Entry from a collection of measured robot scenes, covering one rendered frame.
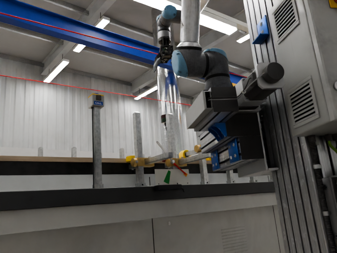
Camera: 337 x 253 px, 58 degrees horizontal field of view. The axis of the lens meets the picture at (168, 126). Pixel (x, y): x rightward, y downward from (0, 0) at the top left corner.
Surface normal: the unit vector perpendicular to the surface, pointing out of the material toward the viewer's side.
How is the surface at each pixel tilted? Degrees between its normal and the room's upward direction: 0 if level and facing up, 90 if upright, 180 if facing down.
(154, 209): 90
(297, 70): 90
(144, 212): 90
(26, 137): 90
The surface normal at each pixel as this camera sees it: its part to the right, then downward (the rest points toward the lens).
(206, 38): -0.77, -0.10
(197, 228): 0.57, -0.25
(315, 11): 0.17, -0.26
